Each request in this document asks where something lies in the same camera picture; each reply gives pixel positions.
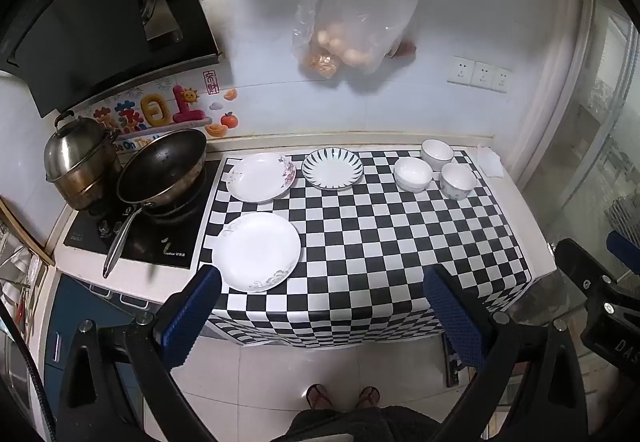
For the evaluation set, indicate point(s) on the colourful sticker box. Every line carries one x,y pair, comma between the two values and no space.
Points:
165,107

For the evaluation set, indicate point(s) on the white bowl with blue pattern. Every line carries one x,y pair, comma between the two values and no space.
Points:
457,179

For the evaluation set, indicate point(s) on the black gas stove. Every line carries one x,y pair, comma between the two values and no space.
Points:
145,247

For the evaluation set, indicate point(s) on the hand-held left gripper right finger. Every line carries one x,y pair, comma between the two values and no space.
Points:
452,317

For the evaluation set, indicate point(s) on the white bowl with dark rim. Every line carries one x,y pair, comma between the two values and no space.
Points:
436,152

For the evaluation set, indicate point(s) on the person's right foot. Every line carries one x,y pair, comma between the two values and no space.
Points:
368,397

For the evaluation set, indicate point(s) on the black white checkered cloth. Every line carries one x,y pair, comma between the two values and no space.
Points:
370,242

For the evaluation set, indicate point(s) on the white wall outlet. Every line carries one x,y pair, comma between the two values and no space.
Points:
460,70
483,74
501,80

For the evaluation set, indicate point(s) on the black range hood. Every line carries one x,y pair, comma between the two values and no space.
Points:
75,22

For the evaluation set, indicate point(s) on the blue kitchen cabinet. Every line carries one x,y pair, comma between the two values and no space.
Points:
75,322

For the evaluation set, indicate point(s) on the clear plastic bag of eggs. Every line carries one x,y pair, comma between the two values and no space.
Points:
355,22

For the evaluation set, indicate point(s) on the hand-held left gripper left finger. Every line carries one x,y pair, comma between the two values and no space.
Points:
192,312

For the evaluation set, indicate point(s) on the blue striped white plate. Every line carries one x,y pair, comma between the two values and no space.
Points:
332,168

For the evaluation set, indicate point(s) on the large white plate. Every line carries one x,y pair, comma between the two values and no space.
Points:
256,252

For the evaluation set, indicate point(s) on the white paper napkin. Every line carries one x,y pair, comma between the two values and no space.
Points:
490,161

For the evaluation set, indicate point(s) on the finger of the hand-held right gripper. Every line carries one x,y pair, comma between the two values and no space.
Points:
624,246
580,262

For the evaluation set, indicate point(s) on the plain white bowl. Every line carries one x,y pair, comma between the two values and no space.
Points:
412,172

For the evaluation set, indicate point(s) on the glass sliding door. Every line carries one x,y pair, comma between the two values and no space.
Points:
595,122

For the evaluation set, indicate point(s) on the steel steamer pot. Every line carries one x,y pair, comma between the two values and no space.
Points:
75,157

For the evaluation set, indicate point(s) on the floral white plate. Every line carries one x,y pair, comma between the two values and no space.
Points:
257,177

